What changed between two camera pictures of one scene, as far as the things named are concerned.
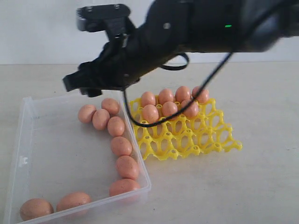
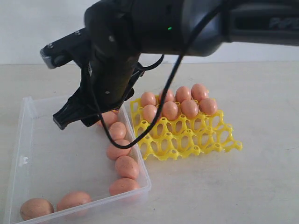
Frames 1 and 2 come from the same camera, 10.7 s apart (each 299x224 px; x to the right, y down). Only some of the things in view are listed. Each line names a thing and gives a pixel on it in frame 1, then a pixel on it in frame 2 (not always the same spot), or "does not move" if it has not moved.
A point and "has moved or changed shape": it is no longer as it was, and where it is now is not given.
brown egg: x=121 y=146 has moved or changed shape
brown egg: x=85 y=113 has moved or changed shape
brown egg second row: x=169 y=108 does not move
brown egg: x=182 y=93 does not move
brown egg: x=147 y=98 does not move
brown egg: x=127 y=167 does not move
